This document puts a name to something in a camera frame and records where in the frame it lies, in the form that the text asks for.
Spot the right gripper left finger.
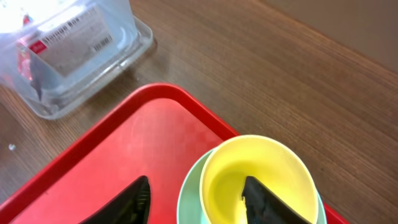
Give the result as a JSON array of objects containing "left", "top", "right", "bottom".
[{"left": 81, "top": 175, "right": 151, "bottom": 224}]

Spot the green saucer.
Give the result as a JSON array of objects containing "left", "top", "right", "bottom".
[{"left": 177, "top": 150, "right": 314, "bottom": 224}]

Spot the yellow plastic cup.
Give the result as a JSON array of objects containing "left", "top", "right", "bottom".
[{"left": 200, "top": 135, "right": 318, "bottom": 223}]

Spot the red serving tray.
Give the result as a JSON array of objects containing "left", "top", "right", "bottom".
[{"left": 1, "top": 84, "right": 344, "bottom": 223}]

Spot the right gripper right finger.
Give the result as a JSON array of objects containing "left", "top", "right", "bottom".
[{"left": 241, "top": 176, "right": 309, "bottom": 224}]

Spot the clear plastic waste bin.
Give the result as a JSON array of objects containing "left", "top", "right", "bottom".
[{"left": 1, "top": 0, "right": 154, "bottom": 119}]

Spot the red snack wrapper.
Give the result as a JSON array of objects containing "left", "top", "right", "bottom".
[{"left": 15, "top": 12, "right": 35, "bottom": 82}]

